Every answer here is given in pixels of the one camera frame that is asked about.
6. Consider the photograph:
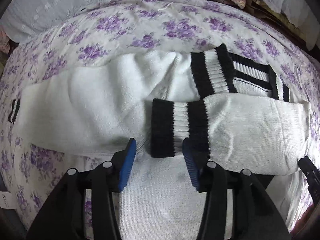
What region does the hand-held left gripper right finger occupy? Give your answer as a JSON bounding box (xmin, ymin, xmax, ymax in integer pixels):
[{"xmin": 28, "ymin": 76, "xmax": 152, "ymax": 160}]
[{"xmin": 182, "ymin": 138, "xmax": 292, "ymax": 240}]

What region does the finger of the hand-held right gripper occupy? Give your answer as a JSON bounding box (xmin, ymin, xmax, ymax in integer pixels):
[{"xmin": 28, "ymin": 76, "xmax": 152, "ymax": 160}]
[{"xmin": 298, "ymin": 156, "xmax": 320, "ymax": 196}]

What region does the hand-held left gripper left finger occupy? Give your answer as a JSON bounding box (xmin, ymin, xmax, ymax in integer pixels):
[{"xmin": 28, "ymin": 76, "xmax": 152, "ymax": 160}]
[{"xmin": 26, "ymin": 138, "xmax": 137, "ymax": 240}]

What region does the white sweater with black stripes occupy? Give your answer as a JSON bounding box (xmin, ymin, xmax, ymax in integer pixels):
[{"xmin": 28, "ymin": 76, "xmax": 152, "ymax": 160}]
[{"xmin": 7, "ymin": 44, "xmax": 312, "ymax": 240}]

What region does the white paper tag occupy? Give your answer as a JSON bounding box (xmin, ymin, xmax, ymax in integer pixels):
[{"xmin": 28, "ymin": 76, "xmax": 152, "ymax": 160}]
[{"xmin": 0, "ymin": 192, "xmax": 11, "ymax": 209}]

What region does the purple floral bed sheet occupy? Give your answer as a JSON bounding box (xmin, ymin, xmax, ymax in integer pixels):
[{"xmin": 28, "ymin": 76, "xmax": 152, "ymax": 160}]
[{"xmin": 0, "ymin": 0, "xmax": 320, "ymax": 233}]

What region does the white lace cloth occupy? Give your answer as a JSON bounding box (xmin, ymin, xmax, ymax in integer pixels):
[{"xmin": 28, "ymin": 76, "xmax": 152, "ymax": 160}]
[{"xmin": 0, "ymin": 0, "xmax": 319, "ymax": 52}]

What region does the pink cloth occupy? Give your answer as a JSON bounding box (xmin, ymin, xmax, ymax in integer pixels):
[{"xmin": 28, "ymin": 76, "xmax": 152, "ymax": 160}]
[{"xmin": 0, "ymin": 31, "xmax": 12, "ymax": 53}]

